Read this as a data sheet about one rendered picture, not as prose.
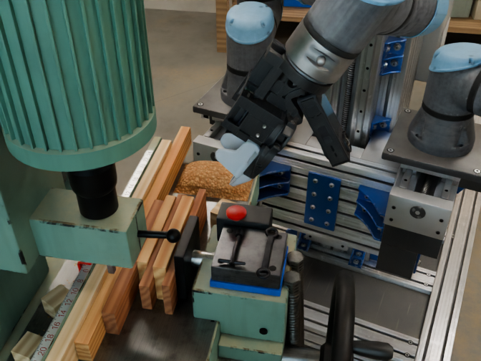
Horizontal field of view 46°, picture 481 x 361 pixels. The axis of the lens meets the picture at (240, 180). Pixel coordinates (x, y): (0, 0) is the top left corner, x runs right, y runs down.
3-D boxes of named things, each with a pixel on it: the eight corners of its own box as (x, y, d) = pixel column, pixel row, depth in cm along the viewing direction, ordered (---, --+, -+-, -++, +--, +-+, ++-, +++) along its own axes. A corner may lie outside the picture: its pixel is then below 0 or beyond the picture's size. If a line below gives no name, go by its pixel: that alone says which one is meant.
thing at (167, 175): (92, 362, 77) (87, 344, 75) (79, 359, 77) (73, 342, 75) (191, 142, 119) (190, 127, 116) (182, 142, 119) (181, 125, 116)
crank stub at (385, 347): (392, 346, 78) (391, 364, 77) (349, 339, 79) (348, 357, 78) (395, 341, 76) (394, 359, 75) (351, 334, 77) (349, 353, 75)
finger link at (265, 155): (245, 158, 77) (279, 114, 72) (256, 165, 77) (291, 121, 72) (239, 179, 73) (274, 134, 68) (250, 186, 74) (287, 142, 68)
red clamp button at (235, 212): (244, 223, 82) (244, 218, 82) (224, 220, 83) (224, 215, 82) (248, 210, 84) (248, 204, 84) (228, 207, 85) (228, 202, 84)
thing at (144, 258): (150, 287, 88) (147, 262, 84) (139, 286, 88) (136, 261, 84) (178, 220, 100) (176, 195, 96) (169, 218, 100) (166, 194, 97)
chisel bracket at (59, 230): (134, 277, 78) (127, 232, 73) (39, 263, 80) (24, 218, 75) (150, 240, 84) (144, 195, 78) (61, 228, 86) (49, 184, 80)
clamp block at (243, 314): (283, 346, 83) (286, 306, 77) (193, 331, 85) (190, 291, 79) (294, 271, 94) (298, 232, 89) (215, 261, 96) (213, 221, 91)
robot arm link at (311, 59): (358, 41, 68) (356, 71, 62) (335, 69, 71) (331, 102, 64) (305, 6, 66) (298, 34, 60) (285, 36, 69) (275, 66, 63)
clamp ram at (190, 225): (225, 306, 84) (225, 263, 79) (177, 299, 85) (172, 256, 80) (237, 262, 91) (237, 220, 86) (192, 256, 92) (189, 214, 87)
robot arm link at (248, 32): (221, 69, 141) (220, 17, 133) (232, 46, 151) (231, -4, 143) (269, 74, 139) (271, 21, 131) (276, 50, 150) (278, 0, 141)
